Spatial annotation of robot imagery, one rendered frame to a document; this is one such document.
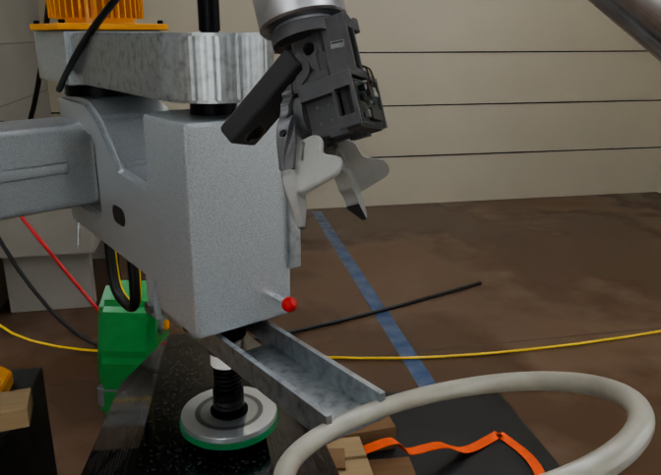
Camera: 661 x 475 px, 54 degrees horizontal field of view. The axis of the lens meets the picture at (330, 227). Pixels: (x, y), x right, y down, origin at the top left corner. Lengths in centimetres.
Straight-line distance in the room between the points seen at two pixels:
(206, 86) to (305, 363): 55
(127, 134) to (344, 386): 82
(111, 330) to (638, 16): 267
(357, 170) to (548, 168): 649
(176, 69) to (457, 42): 550
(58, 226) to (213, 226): 294
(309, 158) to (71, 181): 124
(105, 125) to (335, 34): 106
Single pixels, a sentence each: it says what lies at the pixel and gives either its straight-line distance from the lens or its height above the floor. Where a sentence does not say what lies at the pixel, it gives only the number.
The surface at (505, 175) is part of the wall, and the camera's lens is 695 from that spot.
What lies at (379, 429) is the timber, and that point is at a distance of 277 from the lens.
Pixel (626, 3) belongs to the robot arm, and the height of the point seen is 170.
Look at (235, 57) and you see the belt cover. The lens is 117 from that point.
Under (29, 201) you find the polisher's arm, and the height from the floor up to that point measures 128.
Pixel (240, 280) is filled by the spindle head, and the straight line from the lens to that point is 128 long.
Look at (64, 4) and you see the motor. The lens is 181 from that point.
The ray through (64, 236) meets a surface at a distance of 414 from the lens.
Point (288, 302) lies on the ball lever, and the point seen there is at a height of 116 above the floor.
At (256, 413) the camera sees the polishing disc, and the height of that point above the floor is 86.
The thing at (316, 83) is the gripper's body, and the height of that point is 163.
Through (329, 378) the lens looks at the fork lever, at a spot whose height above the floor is 107.
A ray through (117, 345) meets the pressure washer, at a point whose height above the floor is 35.
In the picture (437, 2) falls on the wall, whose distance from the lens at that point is 649.
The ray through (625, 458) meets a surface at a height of 126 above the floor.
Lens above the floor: 167
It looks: 17 degrees down
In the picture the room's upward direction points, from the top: straight up
